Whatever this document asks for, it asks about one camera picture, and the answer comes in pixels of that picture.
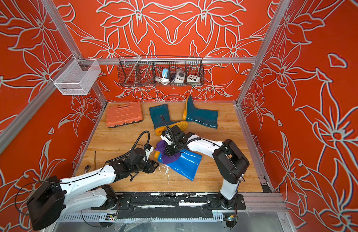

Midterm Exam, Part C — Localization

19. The purple cloth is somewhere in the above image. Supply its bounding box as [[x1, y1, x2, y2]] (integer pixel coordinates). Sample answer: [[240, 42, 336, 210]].
[[155, 140, 182, 164]]

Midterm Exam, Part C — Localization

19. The teal boot with yellow sole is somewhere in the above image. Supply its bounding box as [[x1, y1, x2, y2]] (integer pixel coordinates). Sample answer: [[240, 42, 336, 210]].
[[149, 104, 188, 136]]

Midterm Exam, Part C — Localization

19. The bright blue rubber boot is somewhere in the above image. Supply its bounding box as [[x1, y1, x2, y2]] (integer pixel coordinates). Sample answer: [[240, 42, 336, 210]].
[[154, 150, 202, 181]]

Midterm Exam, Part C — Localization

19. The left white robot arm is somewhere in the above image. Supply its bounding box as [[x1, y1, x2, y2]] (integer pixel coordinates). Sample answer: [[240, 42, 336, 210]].
[[26, 145, 159, 231]]

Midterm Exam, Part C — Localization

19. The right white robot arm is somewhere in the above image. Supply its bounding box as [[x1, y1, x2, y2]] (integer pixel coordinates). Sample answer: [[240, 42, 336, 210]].
[[155, 126, 250, 205]]

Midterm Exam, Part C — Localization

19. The orange plastic tool case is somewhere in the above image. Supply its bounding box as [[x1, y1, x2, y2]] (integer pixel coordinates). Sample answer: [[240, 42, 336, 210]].
[[106, 102, 144, 128]]

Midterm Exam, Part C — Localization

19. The white grey device in basket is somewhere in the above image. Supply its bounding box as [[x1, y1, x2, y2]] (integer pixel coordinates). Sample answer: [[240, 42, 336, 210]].
[[172, 70, 186, 84]]

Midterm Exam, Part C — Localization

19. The blue white small box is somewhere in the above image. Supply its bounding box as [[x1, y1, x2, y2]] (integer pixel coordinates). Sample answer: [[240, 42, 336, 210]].
[[162, 69, 169, 78]]

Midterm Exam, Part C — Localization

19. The teal boot near back wall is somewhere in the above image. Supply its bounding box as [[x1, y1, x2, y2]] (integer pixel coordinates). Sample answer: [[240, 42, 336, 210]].
[[182, 96, 219, 129]]

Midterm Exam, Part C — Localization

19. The black wire wall basket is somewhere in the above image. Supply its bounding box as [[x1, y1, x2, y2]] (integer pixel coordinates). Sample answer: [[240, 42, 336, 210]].
[[117, 55, 205, 87]]

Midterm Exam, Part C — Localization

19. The white mesh wall basket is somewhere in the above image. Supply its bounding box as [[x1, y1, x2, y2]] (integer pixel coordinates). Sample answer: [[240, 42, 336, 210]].
[[50, 60, 101, 96]]

